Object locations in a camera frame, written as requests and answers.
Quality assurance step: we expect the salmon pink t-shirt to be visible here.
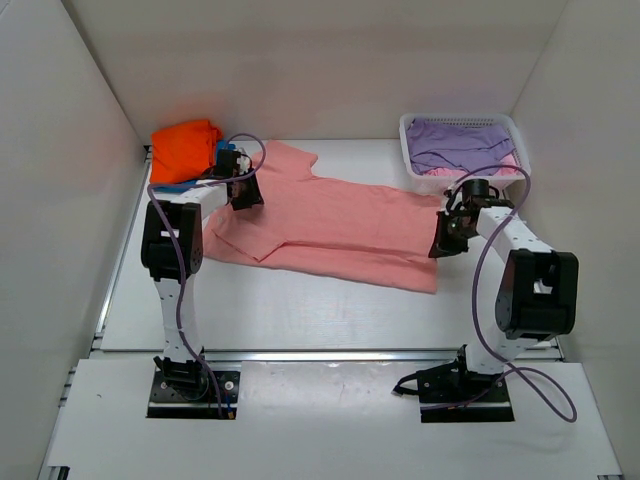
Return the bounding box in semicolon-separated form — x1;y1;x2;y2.
204;141;440;294

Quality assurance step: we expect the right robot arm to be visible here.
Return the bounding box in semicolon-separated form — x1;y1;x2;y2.
429;178;579;401

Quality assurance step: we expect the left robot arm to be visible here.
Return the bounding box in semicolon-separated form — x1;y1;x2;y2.
141;144;264;402

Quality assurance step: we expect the folded orange t-shirt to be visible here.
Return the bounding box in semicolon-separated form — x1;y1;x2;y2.
150;119;224;184

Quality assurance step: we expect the folded blue t-shirt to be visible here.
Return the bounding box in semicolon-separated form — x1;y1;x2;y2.
149;140;236;195

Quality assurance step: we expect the white plastic basket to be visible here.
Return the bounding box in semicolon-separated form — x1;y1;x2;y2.
399;113;531;195

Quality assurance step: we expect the purple t-shirt in basket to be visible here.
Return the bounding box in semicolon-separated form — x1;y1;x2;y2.
406;118;515;175

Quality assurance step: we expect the pink t-shirt in basket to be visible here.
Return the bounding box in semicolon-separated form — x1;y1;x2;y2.
426;154;520;178

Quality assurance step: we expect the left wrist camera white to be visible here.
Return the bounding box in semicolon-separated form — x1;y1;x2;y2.
235;148;252;176

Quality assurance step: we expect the left aluminium rail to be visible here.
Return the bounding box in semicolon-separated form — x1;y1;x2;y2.
91;144;152;349

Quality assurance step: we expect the aluminium rail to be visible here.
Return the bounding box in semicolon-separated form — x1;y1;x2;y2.
91;144;152;349
205;349;456;363

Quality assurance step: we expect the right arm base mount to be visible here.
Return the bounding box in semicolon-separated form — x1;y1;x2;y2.
392;357;515;424

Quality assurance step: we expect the front aluminium rail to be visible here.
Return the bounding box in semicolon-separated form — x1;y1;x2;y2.
205;349;456;363

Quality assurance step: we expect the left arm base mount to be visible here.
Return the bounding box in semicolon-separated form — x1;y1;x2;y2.
146;356;241;420

